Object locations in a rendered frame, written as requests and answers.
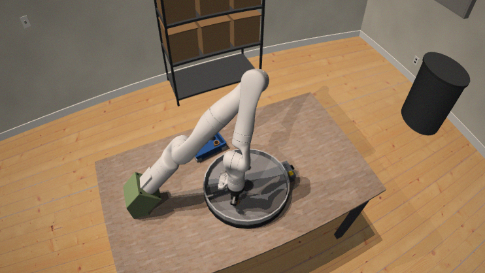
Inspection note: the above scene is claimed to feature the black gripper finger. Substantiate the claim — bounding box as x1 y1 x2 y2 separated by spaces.
230 195 239 206

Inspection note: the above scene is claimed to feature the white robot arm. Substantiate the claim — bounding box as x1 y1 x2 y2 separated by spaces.
140 69 269 194

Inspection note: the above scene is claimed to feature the blue crate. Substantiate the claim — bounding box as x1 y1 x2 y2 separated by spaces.
195 133 227 162

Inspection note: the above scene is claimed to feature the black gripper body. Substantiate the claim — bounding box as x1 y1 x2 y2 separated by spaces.
227 187 244 198

